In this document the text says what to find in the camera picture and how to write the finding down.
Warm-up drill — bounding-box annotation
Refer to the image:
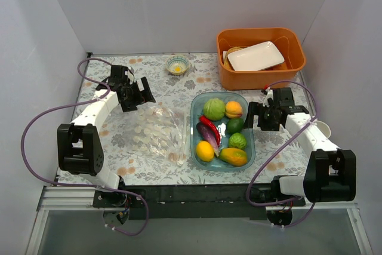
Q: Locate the aluminium frame rail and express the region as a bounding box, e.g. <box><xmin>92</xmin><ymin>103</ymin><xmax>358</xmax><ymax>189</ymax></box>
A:
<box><xmin>38</xmin><ymin>187</ymin><xmax>358</xmax><ymax>211</ymax></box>

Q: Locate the clear zip top bag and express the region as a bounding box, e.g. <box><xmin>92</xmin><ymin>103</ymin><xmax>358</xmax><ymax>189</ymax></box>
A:
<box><xmin>124</xmin><ymin>104</ymin><xmax>187</xmax><ymax>166</ymax></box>

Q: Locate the floral table mat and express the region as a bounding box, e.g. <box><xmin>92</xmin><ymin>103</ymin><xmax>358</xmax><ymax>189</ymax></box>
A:
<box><xmin>79</xmin><ymin>53</ymin><xmax>308</xmax><ymax>185</ymax></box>

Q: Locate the light green bumpy fruit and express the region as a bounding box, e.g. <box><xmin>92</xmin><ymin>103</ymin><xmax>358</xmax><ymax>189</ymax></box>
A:
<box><xmin>229</xmin><ymin>133</ymin><xmax>247</xmax><ymax>150</ymax></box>

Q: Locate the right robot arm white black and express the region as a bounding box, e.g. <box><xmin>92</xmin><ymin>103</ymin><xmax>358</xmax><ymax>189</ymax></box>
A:
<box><xmin>244</xmin><ymin>88</ymin><xmax>356</xmax><ymax>207</ymax></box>

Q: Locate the red chili pepper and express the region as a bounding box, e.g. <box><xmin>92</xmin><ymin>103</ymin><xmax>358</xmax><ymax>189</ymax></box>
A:
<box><xmin>199</xmin><ymin>116</ymin><xmax>221</xmax><ymax>146</ymax></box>

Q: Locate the small patterned bowl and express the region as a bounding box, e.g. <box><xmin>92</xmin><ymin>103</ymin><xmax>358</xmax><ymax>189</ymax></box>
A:
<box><xmin>165</xmin><ymin>55</ymin><xmax>190</xmax><ymax>75</ymax></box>

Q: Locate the yellow lemon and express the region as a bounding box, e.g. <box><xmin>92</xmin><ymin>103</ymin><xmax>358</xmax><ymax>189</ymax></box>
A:
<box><xmin>195</xmin><ymin>141</ymin><xmax>214</xmax><ymax>162</ymax></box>

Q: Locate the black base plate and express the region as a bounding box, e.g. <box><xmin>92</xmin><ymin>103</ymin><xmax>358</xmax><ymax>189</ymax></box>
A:
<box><xmin>93</xmin><ymin>183</ymin><xmax>292</xmax><ymax>220</ymax></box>

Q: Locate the green cabbage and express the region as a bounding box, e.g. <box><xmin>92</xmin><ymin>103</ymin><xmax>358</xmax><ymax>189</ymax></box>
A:
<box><xmin>203</xmin><ymin>98</ymin><xmax>225</xmax><ymax>121</ymax></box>

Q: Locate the white rectangular plate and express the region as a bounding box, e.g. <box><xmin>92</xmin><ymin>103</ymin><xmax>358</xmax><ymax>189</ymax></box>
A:
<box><xmin>235</xmin><ymin>41</ymin><xmax>285</xmax><ymax>72</ymax></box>

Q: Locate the white cup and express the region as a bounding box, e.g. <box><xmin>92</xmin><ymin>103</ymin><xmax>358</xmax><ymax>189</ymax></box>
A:
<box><xmin>316</xmin><ymin>120</ymin><xmax>331</xmax><ymax>139</ymax></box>

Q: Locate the clear blue plastic tray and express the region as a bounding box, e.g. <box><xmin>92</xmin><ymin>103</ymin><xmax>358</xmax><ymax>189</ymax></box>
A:
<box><xmin>190</xmin><ymin>91</ymin><xmax>255</xmax><ymax>173</ymax></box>

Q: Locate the orange peach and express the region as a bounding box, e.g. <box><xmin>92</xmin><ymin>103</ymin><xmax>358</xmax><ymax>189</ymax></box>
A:
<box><xmin>225</xmin><ymin>101</ymin><xmax>243</xmax><ymax>119</ymax></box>

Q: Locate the dark green lime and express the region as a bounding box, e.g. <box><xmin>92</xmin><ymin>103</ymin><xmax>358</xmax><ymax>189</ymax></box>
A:
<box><xmin>226</xmin><ymin>118</ymin><xmax>244</xmax><ymax>134</ymax></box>

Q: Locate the orange plastic bin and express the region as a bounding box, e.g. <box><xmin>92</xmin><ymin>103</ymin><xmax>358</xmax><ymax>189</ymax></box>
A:
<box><xmin>217</xmin><ymin>27</ymin><xmax>306</xmax><ymax>90</ymax></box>

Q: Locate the purple eggplant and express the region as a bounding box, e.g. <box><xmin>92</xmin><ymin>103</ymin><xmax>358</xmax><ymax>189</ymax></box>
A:
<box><xmin>196</xmin><ymin>122</ymin><xmax>220</xmax><ymax>157</ymax></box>

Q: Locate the orange green mango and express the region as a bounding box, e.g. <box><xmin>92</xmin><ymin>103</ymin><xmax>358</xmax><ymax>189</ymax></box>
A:
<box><xmin>218</xmin><ymin>148</ymin><xmax>248</xmax><ymax>167</ymax></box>

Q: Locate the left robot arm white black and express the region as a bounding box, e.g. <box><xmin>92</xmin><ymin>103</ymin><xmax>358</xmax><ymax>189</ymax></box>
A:
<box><xmin>57</xmin><ymin>65</ymin><xmax>155</xmax><ymax>207</ymax></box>

